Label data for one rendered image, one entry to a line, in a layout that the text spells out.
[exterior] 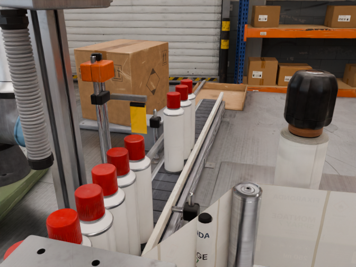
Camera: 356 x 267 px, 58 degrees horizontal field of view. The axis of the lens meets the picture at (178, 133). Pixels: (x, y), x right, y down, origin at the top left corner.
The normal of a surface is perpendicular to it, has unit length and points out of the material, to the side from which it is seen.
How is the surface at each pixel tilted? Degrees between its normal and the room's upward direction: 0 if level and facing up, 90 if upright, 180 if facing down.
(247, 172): 0
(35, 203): 0
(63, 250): 0
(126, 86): 90
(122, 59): 90
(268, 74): 90
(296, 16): 90
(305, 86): 70
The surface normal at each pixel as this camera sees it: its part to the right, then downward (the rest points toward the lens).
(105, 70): 0.97, 0.10
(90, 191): -0.04, -0.93
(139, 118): -0.26, 0.39
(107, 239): 0.76, 0.26
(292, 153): -0.66, 0.31
